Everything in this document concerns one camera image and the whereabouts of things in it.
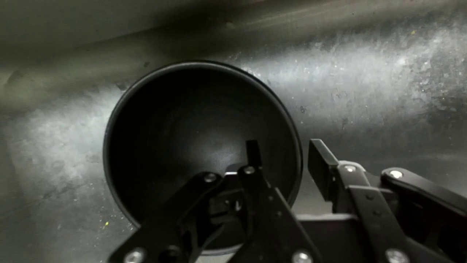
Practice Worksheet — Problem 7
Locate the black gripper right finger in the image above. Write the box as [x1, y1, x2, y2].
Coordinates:
[306, 138, 467, 263]

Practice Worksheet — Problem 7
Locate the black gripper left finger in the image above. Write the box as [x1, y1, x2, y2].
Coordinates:
[108, 139, 324, 263]

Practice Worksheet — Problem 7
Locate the black bowl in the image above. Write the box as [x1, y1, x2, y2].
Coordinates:
[100, 60, 305, 246]

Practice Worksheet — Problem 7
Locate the stainless steel double sink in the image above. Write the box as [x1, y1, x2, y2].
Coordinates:
[0, 0, 467, 263]

